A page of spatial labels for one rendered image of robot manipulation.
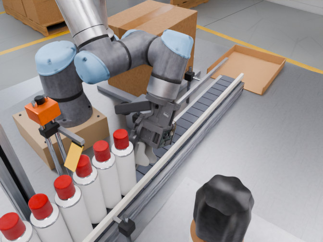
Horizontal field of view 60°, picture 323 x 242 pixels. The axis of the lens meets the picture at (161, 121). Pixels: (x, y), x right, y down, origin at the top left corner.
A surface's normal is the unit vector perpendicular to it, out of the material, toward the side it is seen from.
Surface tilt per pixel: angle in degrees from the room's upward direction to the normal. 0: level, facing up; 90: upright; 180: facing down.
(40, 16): 90
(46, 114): 90
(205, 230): 90
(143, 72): 90
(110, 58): 58
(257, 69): 0
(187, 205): 0
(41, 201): 2
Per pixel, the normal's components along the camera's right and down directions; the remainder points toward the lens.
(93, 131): 0.70, 0.47
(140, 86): -0.58, 0.54
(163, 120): -0.51, 0.08
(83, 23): 0.11, 0.16
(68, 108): 0.32, 0.32
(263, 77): 0.00, -0.76
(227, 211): -0.07, -0.58
